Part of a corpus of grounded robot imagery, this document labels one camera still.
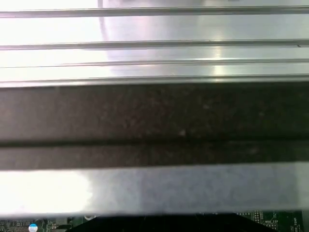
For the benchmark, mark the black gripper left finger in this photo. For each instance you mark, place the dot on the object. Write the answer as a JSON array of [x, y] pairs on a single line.
[[130, 224]]

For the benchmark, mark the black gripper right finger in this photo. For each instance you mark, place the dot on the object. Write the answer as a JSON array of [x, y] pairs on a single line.
[[205, 224]]

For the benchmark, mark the green motherboard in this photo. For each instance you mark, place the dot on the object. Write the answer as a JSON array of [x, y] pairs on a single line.
[[277, 222]]

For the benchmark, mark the black PC case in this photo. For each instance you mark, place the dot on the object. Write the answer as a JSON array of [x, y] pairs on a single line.
[[154, 116]]

